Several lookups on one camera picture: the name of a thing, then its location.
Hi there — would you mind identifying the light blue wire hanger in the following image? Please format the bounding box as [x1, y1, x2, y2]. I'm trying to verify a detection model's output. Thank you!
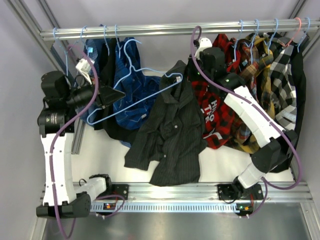
[86, 37, 183, 130]

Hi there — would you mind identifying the dark grey pinstripe shirt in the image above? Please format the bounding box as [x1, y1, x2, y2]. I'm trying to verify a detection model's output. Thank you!
[124, 60, 207, 187]

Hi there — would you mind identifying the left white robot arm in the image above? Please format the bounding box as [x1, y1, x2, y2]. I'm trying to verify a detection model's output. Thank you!
[36, 70, 119, 219]

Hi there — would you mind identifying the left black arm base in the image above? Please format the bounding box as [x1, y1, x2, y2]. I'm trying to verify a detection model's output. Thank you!
[77, 174, 129, 201]

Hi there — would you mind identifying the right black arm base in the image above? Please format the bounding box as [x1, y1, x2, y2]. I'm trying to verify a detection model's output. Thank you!
[217, 183, 264, 204]

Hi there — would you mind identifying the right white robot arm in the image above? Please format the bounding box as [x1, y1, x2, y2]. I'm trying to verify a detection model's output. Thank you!
[187, 46, 298, 190]

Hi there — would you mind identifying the blue plaid shirt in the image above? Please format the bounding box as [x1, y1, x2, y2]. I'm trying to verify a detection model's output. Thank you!
[113, 37, 161, 147]

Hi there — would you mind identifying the red plaid hanging shirt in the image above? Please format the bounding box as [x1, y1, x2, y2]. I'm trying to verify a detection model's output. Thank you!
[212, 33, 241, 74]

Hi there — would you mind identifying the light blue checked shirt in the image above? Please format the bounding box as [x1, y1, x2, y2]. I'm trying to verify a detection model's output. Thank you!
[80, 39, 105, 124]

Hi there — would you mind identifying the red black plaid shirt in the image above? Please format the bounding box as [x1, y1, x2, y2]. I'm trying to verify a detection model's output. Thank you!
[191, 80, 235, 149]

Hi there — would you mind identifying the yellow brown plaid shirt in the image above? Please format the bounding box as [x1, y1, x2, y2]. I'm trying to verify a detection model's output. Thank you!
[226, 33, 275, 154]

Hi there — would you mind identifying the light blue empty hanger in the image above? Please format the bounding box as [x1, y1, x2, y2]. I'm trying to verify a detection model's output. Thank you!
[52, 27, 72, 78]

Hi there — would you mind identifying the black white plaid shirt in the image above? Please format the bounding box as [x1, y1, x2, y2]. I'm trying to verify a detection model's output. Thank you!
[270, 33, 298, 131]

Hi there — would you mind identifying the pink hanger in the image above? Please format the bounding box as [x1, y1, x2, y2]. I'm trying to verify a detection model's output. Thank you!
[281, 17, 303, 48]

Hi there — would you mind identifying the black hanging garment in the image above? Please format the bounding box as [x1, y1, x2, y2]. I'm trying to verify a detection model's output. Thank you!
[94, 38, 138, 145]

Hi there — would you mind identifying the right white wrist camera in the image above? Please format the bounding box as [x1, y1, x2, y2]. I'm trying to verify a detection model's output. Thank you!
[194, 37, 213, 60]

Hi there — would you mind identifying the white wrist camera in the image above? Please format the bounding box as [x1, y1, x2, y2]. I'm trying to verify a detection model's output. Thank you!
[194, 37, 213, 60]
[75, 58, 93, 85]

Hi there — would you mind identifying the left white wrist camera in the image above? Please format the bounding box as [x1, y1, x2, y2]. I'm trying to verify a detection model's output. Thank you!
[75, 58, 93, 85]

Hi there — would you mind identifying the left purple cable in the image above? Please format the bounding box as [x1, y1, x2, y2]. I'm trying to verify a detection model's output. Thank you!
[48, 44, 126, 240]

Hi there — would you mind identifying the purple cable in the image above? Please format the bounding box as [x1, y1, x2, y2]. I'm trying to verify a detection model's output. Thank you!
[190, 25, 304, 218]
[48, 44, 126, 240]

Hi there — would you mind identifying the aluminium hanging rail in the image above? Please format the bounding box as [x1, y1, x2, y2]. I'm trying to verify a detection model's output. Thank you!
[40, 18, 320, 41]

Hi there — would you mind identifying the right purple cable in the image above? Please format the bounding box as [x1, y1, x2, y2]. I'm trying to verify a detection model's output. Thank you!
[190, 25, 304, 218]

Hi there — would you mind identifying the aluminium front rail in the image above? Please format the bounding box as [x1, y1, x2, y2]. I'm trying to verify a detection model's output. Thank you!
[41, 181, 315, 213]

